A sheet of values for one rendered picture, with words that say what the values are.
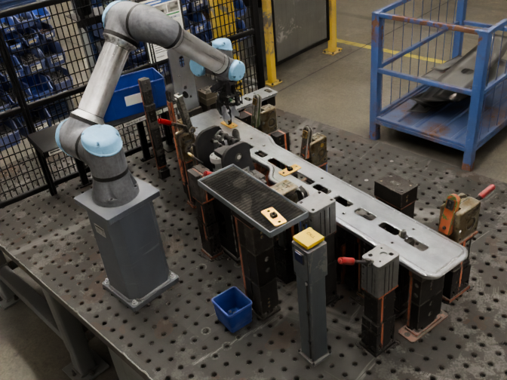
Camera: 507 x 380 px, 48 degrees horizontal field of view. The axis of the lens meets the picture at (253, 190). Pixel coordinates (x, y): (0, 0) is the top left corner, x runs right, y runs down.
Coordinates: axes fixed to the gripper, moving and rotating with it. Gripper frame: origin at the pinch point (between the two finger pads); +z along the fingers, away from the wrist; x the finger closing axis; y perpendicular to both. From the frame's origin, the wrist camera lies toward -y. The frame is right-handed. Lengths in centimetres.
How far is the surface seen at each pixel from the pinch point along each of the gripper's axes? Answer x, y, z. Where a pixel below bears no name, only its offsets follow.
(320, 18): 254, -221, 68
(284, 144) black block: 12.4, 21.9, 8.2
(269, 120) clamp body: 15.9, 7.9, 3.4
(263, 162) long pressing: -8.8, 35.6, 1.7
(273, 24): 187, -208, 53
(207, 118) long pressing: -2.8, -12.4, 2.9
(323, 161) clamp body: 14.2, 43.3, 8.1
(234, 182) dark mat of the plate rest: -38, 60, -14
